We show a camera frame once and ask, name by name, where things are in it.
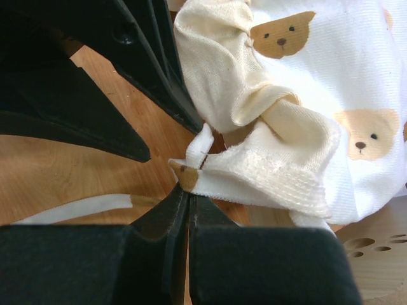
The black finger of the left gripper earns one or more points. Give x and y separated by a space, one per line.
144 32
45 95

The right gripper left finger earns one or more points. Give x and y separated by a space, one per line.
139 263

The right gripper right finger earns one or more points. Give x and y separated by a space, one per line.
232 264

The wooden pet bed frame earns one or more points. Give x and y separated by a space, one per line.
376 249

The large bear print cushion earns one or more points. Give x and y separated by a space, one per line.
303 103

